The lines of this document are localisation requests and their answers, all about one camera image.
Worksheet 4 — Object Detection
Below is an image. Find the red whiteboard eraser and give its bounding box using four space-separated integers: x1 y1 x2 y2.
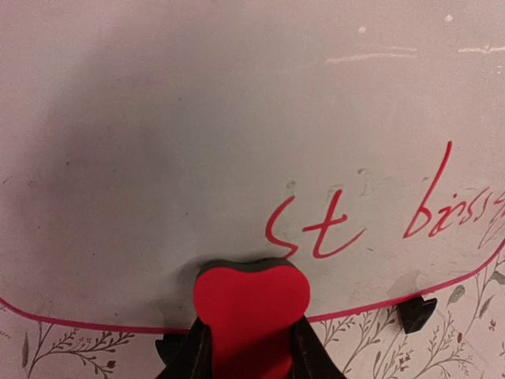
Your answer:
193 258 310 379

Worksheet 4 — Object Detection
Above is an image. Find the floral patterned table mat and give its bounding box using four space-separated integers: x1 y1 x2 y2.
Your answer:
1 255 504 378

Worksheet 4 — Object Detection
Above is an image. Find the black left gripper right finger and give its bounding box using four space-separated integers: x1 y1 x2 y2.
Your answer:
290 317 346 379

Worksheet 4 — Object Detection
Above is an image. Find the pink framed whiteboard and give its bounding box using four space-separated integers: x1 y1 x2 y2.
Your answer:
1 1 504 332

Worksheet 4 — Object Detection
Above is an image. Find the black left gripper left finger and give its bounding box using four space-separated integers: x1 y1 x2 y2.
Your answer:
155 318 211 379

